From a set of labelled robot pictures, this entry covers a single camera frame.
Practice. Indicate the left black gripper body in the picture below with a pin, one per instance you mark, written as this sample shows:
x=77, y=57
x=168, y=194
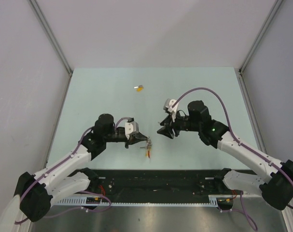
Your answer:
x=115, y=136

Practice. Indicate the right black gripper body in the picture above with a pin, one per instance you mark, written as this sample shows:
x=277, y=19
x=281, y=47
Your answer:
x=184, y=123

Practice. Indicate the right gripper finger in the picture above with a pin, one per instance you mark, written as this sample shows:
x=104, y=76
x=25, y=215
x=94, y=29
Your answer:
x=167, y=132
x=167, y=121

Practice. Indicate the metal key organizer red handle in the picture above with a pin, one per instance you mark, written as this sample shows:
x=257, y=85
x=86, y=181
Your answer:
x=148, y=148

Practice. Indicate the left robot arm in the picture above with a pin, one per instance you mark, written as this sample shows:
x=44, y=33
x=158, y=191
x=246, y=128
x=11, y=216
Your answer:
x=38, y=192

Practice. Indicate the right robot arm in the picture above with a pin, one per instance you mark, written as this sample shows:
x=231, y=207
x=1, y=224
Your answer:
x=272, y=178

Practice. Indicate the key with yellow tag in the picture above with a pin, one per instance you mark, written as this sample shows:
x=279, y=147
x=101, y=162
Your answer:
x=139, y=88

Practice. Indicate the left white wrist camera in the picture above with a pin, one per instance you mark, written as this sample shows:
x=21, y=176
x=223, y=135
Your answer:
x=131, y=128

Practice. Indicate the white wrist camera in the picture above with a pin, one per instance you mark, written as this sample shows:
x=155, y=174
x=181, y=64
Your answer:
x=171, y=107
x=131, y=128

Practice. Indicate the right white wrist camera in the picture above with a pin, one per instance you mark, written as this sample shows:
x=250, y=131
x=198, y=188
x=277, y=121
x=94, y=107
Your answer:
x=171, y=107

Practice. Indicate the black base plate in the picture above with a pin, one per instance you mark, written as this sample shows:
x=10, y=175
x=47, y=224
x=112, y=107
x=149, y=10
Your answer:
x=157, y=186

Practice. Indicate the white slotted cable duct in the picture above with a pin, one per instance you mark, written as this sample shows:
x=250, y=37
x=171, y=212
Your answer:
x=90, y=201

